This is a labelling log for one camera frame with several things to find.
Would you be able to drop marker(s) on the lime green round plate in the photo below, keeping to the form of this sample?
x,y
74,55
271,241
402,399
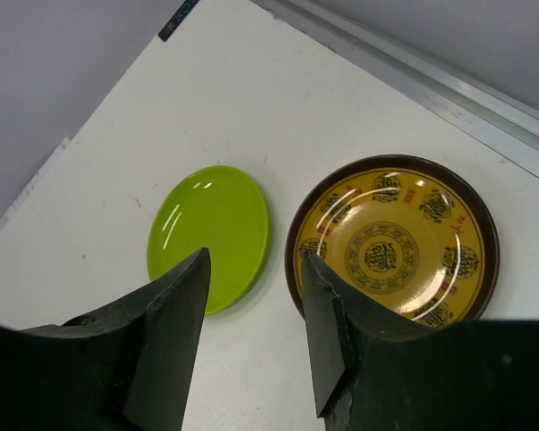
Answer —
x,y
222,209

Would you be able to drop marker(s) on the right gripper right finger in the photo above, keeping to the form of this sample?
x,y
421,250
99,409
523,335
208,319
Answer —
x,y
373,369

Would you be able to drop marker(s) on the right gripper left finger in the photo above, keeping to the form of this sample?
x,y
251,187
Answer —
x,y
124,366

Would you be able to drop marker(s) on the yellow patterned plate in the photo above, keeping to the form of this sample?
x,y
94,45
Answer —
x,y
404,231

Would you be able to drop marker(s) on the aluminium frame rail right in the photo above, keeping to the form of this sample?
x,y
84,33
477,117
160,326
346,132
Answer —
x,y
506,126

